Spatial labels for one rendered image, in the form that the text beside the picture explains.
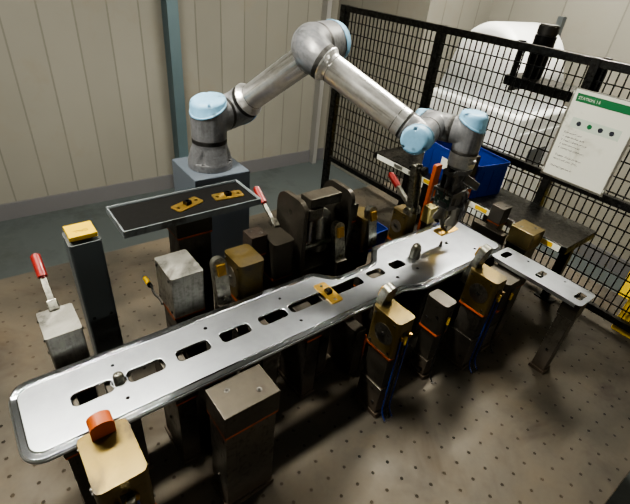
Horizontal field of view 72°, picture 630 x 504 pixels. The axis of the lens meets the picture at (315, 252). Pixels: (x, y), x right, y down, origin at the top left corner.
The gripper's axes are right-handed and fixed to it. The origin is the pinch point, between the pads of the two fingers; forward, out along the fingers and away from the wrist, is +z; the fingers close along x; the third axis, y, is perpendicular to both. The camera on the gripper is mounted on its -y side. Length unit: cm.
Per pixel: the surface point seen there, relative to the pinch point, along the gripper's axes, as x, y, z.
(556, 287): 32.4, -12.9, 7.9
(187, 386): 8, 89, 7
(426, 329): 16.5, 22.4, 19.4
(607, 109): 11, -55, -33
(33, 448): 6, 116, 6
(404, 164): -48, -34, 5
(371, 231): -14.1, 18.2, 4.3
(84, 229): -33, 95, -10
